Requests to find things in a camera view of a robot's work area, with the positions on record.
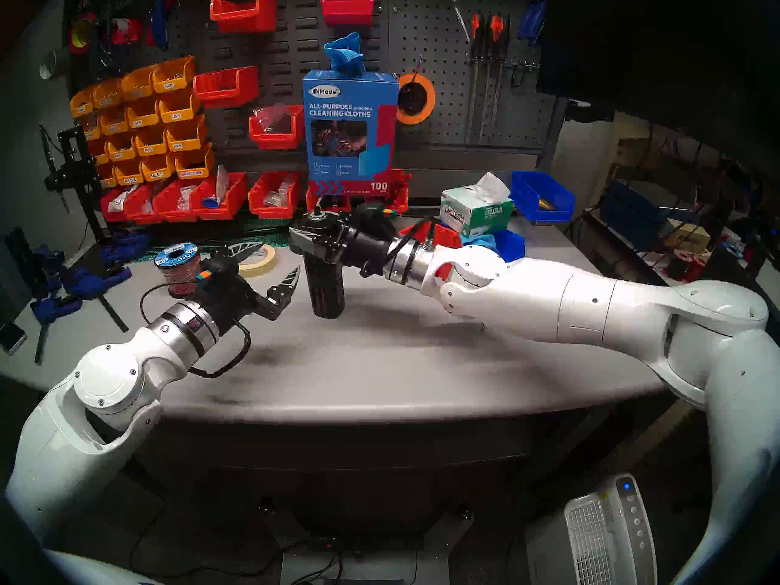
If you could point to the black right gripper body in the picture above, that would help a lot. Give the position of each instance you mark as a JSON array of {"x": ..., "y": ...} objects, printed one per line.
[{"x": 365, "y": 251}]

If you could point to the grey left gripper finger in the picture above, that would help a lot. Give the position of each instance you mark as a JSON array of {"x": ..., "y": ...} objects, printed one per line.
[
  {"x": 247, "y": 250},
  {"x": 285, "y": 287}
]

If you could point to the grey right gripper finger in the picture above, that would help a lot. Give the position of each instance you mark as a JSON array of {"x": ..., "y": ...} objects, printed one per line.
[{"x": 301, "y": 242}]

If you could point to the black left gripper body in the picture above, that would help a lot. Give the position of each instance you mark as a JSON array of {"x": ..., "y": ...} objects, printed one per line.
[{"x": 234, "y": 303}]

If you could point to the black cylindrical screwdriver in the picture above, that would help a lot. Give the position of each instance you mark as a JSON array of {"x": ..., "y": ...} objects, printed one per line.
[{"x": 326, "y": 297}]

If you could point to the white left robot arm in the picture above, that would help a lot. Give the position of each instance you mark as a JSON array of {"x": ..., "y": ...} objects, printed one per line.
[{"x": 73, "y": 456}]

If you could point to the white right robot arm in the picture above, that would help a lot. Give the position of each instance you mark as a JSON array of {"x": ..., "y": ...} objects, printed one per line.
[{"x": 579, "y": 309}]

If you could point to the orange black screwdriver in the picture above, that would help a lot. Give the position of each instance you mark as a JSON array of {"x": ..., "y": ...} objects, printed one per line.
[
  {"x": 505, "y": 41},
  {"x": 495, "y": 38},
  {"x": 476, "y": 38}
]

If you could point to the beige masking tape roll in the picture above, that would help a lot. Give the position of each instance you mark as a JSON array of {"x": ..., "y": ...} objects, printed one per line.
[{"x": 259, "y": 272}]

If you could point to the green cutting mat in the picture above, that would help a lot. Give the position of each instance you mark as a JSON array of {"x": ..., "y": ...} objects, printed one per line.
[{"x": 271, "y": 235}]

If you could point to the red plastic storage bin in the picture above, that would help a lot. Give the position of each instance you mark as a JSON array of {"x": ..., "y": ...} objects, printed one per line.
[
  {"x": 312, "y": 200},
  {"x": 450, "y": 235},
  {"x": 219, "y": 211},
  {"x": 225, "y": 93},
  {"x": 399, "y": 197},
  {"x": 271, "y": 211},
  {"x": 274, "y": 142},
  {"x": 347, "y": 14},
  {"x": 137, "y": 215},
  {"x": 244, "y": 22},
  {"x": 109, "y": 215},
  {"x": 167, "y": 212}
]

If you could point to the yellow plastic parts bin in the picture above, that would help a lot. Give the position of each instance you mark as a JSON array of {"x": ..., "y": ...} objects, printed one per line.
[
  {"x": 158, "y": 172},
  {"x": 120, "y": 152},
  {"x": 99, "y": 156},
  {"x": 114, "y": 125},
  {"x": 195, "y": 168},
  {"x": 128, "y": 176},
  {"x": 144, "y": 117},
  {"x": 82, "y": 105},
  {"x": 108, "y": 97},
  {"x": 175, "y": 81},
  {"x": 106, "y": 179},
  {"x": 139, "y": 89},
  {"x": 151, "y": 146},
  {"x": 186, "y": 141},
  {"x": 180, "y": 111},
  {"x": 91, "y": 131}
]

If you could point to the crumpled blue cloth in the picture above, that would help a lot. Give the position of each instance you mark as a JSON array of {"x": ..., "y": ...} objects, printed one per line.
[{"x": 481, "y": 242}]

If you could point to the blue cleaning cloths box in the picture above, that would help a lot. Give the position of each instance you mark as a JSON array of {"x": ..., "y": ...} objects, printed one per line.
[{"x": 350, "y": 133}]

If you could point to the green white tissue box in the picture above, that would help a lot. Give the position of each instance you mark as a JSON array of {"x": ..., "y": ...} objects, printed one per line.
[{"x": 481, "y": 212}]

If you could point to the blue bar clamp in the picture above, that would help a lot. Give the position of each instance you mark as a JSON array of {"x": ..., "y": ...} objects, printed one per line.
[
  {"x": 97, "y": 283},
  {"x": 52, "y": 259},
  {"x": 122, "y": 247},
  {"x": 55, "y": 309}
]

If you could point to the small blue plastic bin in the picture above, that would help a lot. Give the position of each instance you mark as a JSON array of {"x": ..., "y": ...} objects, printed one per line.
[{"x": 510, "y": 245}]

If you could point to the orange tape roll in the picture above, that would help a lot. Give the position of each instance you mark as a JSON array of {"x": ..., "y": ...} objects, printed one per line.
[{"x": 431, "y": 102}]

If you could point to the large blue plastic bin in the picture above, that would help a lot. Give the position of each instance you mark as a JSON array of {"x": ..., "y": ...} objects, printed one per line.
[{"x": 530, "y": 191}]

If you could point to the black metal stand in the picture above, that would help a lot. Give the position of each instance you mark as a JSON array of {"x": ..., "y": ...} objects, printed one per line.
[{"x": 76, "y": 163}]

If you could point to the blue microfiber cloth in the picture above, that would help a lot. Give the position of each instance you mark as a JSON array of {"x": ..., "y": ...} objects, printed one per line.
[{"x": 344, "y": 53}]

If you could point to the dark perforated pegboard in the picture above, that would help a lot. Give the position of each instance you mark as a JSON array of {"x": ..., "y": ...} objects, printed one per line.
[{"x": 445, "y": 53}]

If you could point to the black upright device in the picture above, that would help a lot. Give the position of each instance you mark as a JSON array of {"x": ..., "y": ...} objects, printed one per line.
[{"x": 21, "y": 255}]

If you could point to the smartphone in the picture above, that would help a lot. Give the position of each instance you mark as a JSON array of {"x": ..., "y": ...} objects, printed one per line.
[{"x": 11, "y": 339}]

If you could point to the red white striped tape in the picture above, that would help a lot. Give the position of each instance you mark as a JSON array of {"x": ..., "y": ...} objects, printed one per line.
[{"x": 128, "y": 30}]

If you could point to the black power strip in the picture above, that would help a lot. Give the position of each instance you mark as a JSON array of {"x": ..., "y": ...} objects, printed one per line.
[{"x": 329, "y": 544}]

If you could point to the dark blue case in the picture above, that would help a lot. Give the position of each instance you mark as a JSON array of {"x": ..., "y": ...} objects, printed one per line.
[{"x": 640, "y": 215}]

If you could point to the red yellow tape roll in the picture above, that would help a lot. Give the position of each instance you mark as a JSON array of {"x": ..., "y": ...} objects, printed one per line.
[{"x": 73, "y": 32}]

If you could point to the white robot torso shell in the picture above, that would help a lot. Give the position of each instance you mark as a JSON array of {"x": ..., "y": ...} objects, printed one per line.
[{"x": 97, "y": 570}]

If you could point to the red thread spool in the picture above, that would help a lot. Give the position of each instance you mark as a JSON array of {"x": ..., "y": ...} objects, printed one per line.
[{"x": 679, "y": 265}]

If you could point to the brown cardboard box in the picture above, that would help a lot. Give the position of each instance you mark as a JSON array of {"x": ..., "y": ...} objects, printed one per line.
[{"x": 688, "y": 235}]

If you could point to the black computer monitor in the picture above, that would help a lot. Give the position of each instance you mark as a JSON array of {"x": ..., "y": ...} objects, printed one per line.
[{"x": 658, "y": 53}]

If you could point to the white air purifier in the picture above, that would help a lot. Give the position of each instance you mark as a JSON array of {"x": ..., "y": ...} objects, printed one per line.
[{"x": 597, "y": 541}]

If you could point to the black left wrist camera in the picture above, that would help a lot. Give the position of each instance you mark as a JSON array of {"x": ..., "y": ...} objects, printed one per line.
[{"x": 222, "y": 268}]

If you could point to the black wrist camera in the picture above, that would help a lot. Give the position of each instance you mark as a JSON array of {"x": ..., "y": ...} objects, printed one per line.
[
  {"x": 222, "y": 268},
  {"x": 368, "y": 215}
]

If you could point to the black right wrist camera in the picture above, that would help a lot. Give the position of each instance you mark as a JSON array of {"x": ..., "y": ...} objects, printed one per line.
[{"x": 368, "y": 215}]

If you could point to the dark louvered wall panel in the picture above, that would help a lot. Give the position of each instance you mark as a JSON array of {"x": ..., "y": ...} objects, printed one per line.
[{"x": 304, "y": 47}]

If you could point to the grey duct tape roll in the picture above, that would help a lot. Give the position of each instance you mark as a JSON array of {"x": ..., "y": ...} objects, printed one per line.
[{"x": 50, "y": 64}]

